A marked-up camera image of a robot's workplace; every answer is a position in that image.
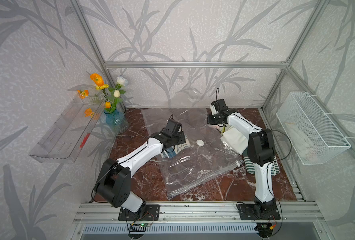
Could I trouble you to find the blue patterned towel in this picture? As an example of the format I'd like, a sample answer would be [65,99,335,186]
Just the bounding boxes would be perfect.
[160,138,191,159]

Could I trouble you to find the clear plastic vacuum bag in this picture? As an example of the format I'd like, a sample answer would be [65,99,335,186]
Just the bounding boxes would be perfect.
[142,90,242,199]

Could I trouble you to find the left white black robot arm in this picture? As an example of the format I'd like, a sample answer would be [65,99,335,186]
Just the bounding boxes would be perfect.
[92,131,186,214]

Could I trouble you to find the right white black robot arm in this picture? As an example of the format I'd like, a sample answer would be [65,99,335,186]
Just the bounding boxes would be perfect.
[207,107,275,205]

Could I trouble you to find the white round bag valve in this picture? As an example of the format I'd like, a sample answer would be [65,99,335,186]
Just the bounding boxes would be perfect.
[196,140,204,147]

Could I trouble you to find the green white striped towel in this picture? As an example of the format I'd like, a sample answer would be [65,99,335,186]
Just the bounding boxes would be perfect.
[242,150,280,176]

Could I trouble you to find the blue glass vase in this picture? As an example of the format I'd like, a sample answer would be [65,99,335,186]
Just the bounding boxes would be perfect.
[104,110,129,134]

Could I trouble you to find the orange white artificial flowers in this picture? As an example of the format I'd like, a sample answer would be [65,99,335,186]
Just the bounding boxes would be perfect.
[90,73,126,117]

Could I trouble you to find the white cloth in basket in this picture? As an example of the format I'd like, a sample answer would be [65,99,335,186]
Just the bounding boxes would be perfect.
[284,122,315,159]

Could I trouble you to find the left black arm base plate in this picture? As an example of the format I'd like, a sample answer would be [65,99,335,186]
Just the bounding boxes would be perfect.
[118,204,161,222]

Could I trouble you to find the aluminium cage frame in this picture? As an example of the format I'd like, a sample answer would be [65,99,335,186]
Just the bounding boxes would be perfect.
[72,1,355,159]

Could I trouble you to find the white wire mesh basket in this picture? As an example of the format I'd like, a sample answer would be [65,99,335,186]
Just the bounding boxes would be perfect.
[276,92,351,165]

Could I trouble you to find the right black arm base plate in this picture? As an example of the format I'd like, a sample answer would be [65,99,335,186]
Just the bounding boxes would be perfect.
[236,200,281,221]

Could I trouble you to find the clear acrylic wall shelf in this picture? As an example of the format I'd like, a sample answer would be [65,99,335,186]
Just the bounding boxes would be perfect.
[29,97,104,164]

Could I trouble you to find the aluminium front rail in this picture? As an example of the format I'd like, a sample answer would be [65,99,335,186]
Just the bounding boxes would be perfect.
[73,201,325,224]

